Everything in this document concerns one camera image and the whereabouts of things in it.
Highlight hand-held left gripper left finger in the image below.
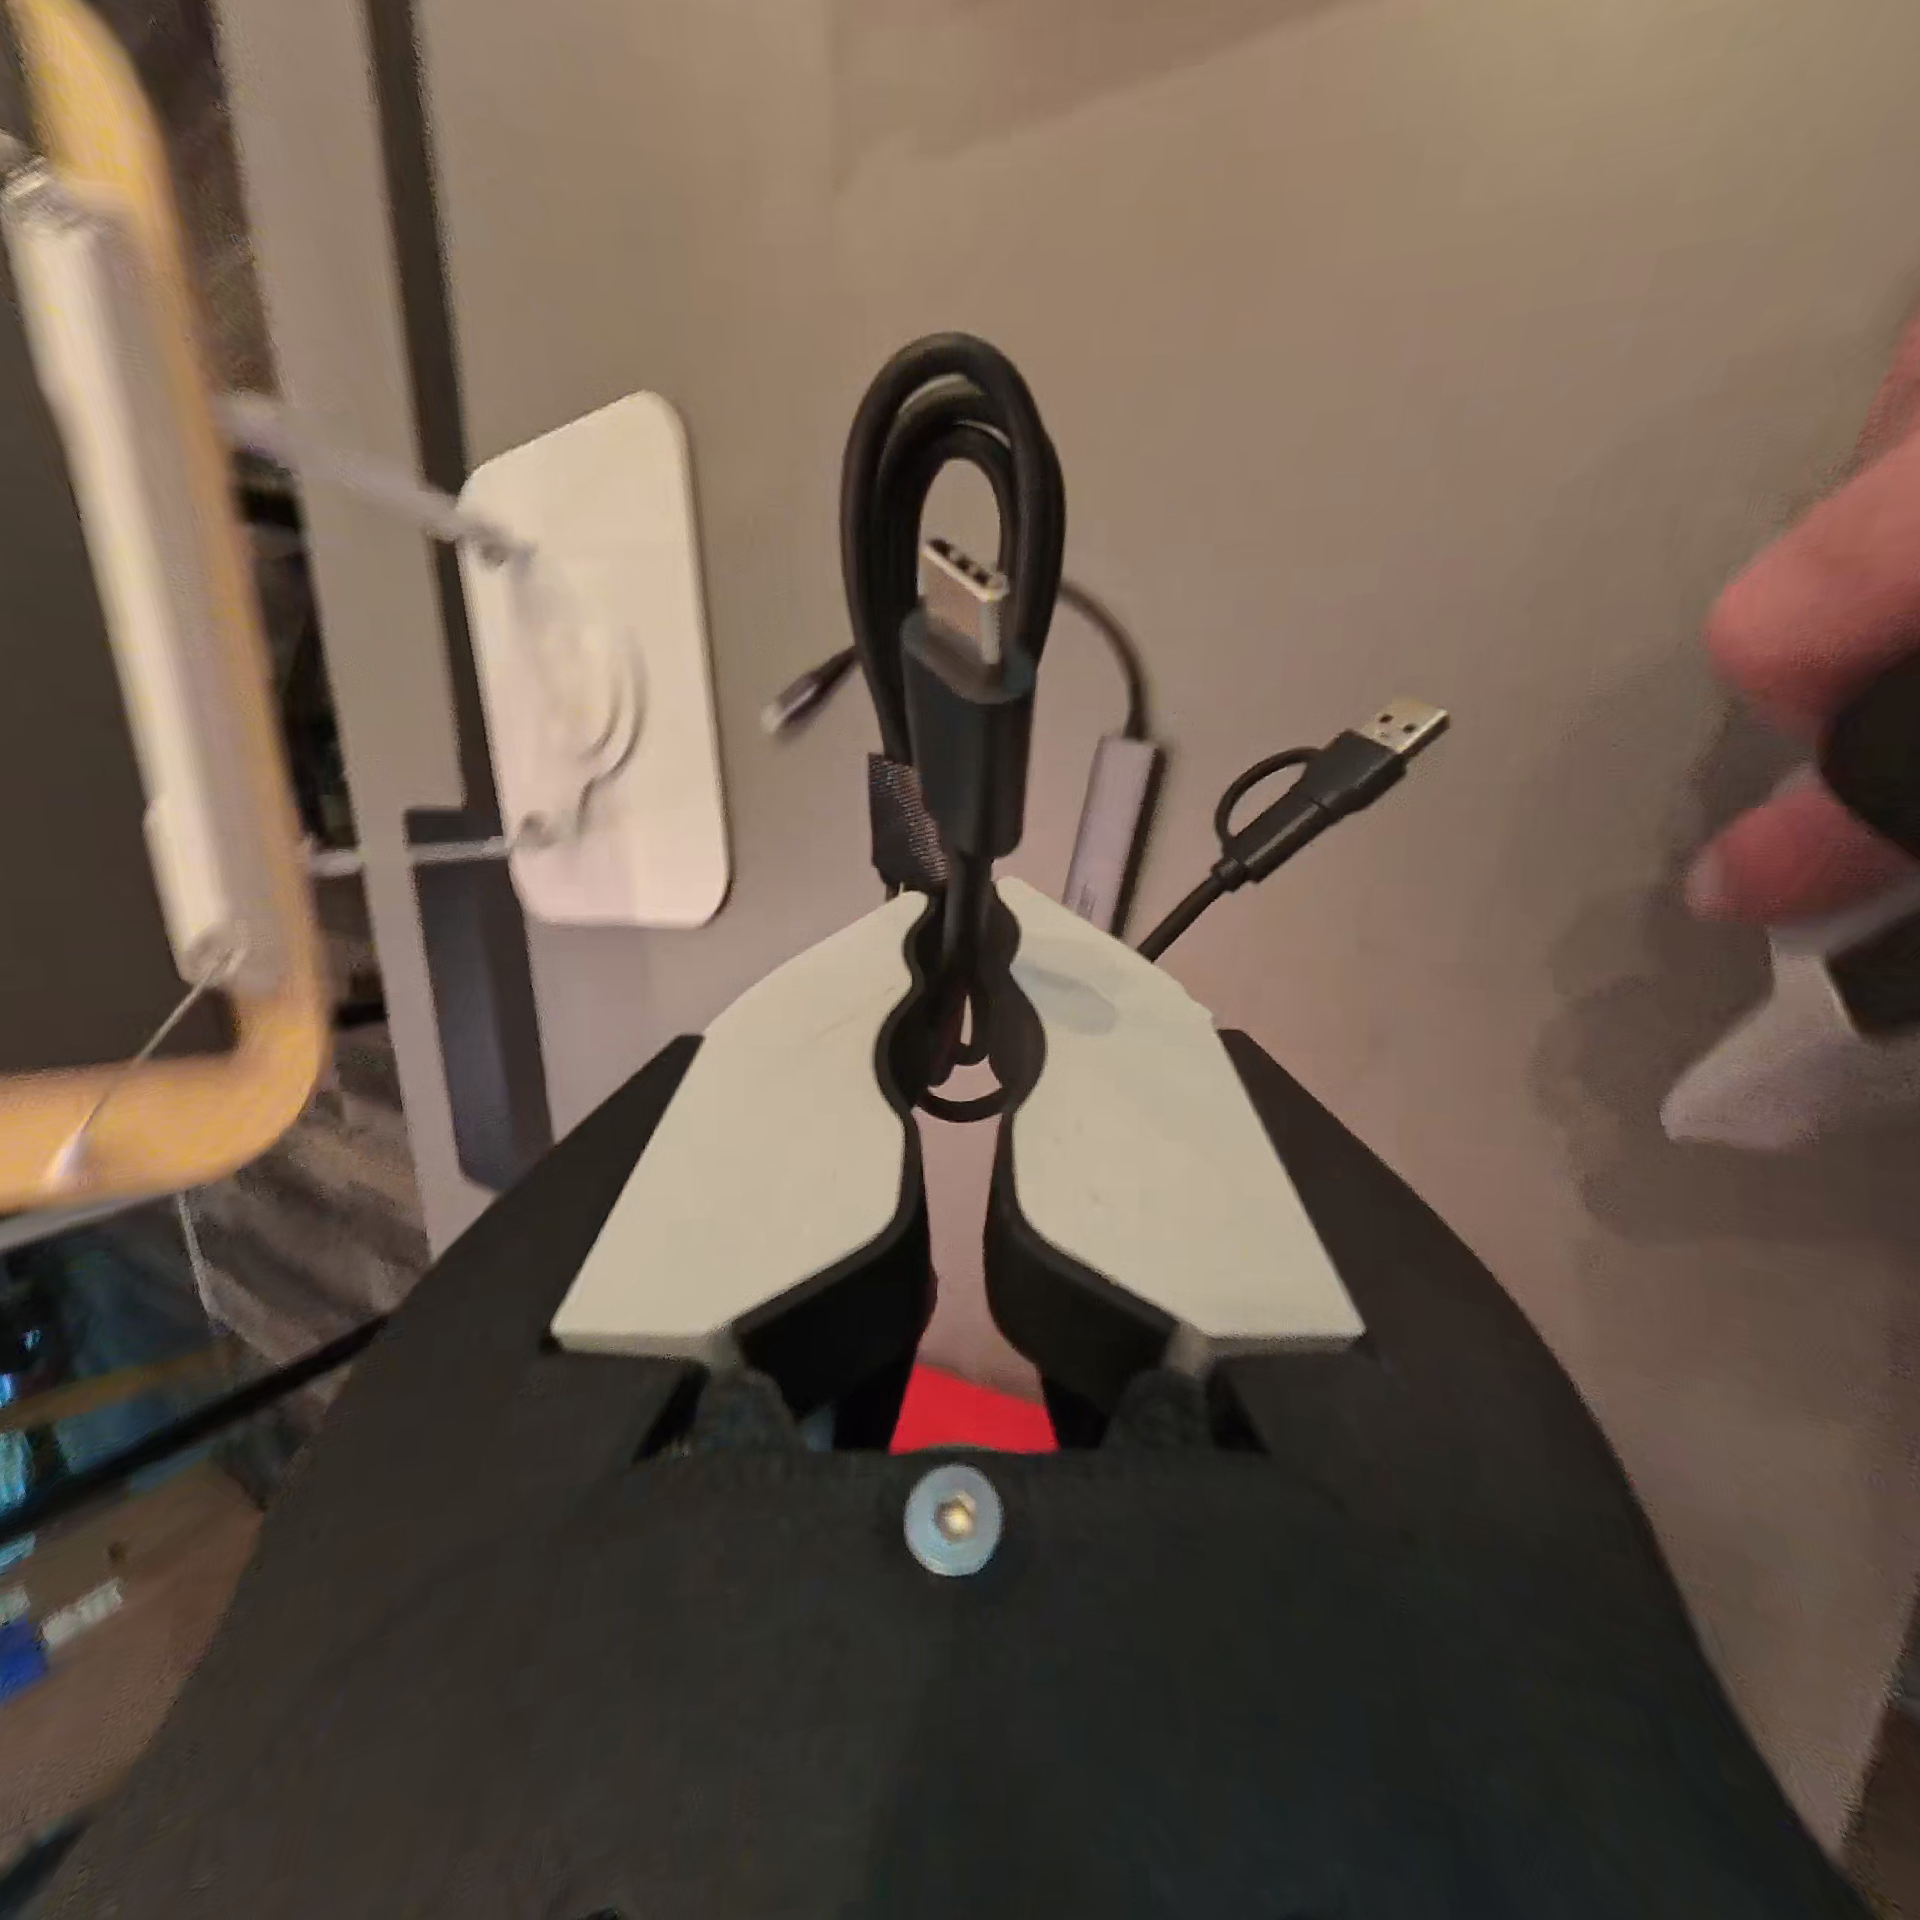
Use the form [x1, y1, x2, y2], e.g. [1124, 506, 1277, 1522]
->
[551, 887, 938, 1396]

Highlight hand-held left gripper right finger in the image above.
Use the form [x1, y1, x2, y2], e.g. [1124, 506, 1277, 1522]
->
[985, 877, 1367, 1396]

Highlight red plastic bin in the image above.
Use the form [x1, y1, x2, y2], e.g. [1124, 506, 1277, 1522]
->
[895, 1367, 1059, 1455]

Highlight black usb-c cable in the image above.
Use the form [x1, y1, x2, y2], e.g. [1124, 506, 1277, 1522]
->
[834, 332, 1071, 1126]

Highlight black hub cable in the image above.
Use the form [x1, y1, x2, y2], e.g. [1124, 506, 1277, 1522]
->
[765, 571, 1156, 744]

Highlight person's right hand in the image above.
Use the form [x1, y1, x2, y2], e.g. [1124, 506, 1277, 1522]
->
[1679, 286, 1920, 933]

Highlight black dual-plug cable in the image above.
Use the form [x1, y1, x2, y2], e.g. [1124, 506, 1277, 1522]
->
[1135, 698, 1453, 963]

